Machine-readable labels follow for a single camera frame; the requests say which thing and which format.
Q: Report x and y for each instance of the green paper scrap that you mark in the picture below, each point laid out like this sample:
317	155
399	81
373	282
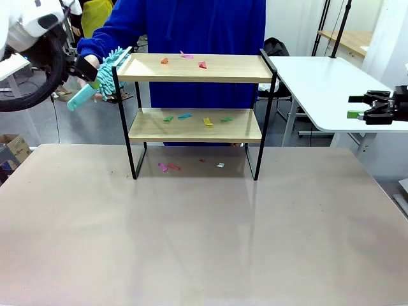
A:
226	119
168	118

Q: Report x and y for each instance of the white desk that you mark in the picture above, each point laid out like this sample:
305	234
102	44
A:
11	67

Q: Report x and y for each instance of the pink-red paper scrap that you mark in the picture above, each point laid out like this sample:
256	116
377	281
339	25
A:
174	166

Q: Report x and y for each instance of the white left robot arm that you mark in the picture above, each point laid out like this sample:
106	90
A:
28	16

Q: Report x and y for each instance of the magenta paper scrap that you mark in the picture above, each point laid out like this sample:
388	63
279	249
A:
186	55
162	167

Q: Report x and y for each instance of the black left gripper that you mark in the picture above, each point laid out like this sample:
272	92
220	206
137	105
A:
85	70

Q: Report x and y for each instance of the teal chenille duster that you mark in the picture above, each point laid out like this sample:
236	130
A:
106	73

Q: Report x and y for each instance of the teal paper scrap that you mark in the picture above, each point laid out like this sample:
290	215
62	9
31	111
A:
184	116

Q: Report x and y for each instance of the black pole stand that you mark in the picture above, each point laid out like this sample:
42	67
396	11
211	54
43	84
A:
341	28

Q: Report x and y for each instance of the person's right hand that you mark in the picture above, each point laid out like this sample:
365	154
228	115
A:
90	60

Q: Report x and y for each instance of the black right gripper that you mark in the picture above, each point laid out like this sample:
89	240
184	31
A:
401	102

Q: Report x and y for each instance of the two-tier wooden shelf black frame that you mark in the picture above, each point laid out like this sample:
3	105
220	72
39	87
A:
191	71

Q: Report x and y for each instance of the person in yellow garment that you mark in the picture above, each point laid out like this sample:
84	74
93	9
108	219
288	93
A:
95	19

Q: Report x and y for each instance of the person in blue hoodie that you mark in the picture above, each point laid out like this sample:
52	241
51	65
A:
207	25

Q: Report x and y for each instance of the yellow paper scrap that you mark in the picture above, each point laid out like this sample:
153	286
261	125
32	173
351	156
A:
208	121

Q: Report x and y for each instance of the white table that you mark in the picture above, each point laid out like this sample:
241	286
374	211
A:
318	92

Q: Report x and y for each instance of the cardboard box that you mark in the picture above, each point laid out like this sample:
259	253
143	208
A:
16	145

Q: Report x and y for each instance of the black office chair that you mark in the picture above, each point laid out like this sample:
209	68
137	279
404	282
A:
274	48

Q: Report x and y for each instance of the person's left hand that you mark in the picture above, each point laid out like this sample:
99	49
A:
236	145

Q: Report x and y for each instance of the black tripod stand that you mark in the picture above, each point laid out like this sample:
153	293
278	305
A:
322	25

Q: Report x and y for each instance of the person's right forearm blue sleeve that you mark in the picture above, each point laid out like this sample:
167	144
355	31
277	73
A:
95	41

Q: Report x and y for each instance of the light wooden table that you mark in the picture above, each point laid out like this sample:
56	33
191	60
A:
350	39

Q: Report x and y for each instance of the orange paper scrap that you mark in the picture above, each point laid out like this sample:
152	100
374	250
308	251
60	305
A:
164	60

